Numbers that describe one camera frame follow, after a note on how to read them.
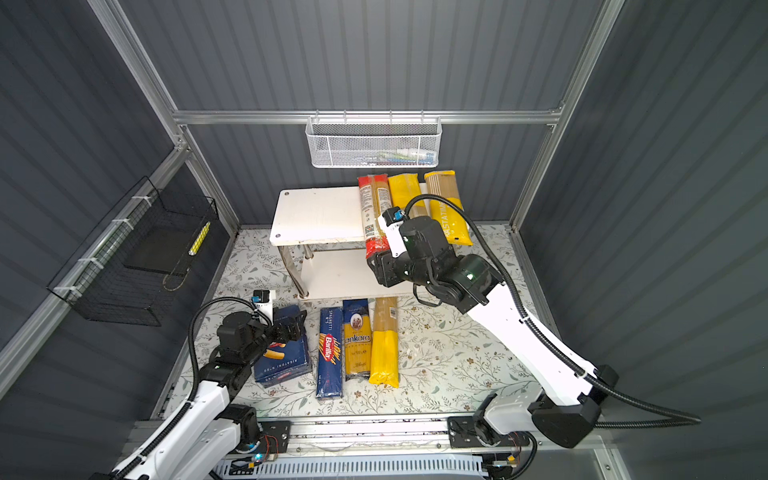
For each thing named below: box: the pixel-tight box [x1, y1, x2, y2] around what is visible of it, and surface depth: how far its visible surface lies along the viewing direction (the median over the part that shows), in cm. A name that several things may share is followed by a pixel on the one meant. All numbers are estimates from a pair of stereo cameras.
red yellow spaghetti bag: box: [358, 174, 393, 260], surface depth 76 cm
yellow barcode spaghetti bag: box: [388, 173, 425, 210], surface depth 82 cm
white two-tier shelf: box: [269, 186, 417, 299], surface depth 79 cm
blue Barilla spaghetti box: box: [316, 307, 343, 398], surface depth 86 cm
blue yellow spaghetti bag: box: [342, 298, 372, 381], surface depth 90 cm
